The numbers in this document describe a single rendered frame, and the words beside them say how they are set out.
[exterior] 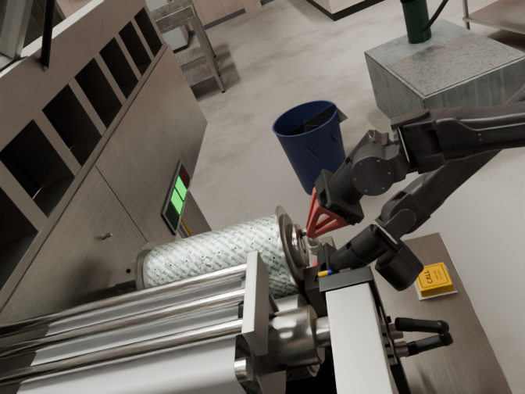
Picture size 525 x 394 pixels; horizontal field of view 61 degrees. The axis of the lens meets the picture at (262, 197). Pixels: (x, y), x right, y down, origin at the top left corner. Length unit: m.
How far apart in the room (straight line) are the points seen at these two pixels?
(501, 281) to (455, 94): 1.10
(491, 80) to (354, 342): 2.61
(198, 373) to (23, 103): 0.56
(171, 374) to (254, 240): 0.34
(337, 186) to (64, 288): 0.45
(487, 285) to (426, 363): 1.32
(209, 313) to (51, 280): 0.35
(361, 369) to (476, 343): 0.67
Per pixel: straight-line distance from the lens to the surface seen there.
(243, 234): 0.74
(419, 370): 1.00
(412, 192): 0.84
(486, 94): 2.94
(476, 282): 2.30
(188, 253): 0.77
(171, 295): 0.49
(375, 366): 0.37
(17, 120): 0.80
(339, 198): 0.70
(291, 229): 0.75
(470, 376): 0.98
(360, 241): 0.84
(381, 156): 0.61
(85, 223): 0.84
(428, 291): 1.08
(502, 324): 2.16
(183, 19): 5.15
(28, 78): 0.87
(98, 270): 0.84
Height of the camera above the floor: 1.75
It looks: 33 degrees down
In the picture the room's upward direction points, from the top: 25 degrees counter-clockwise
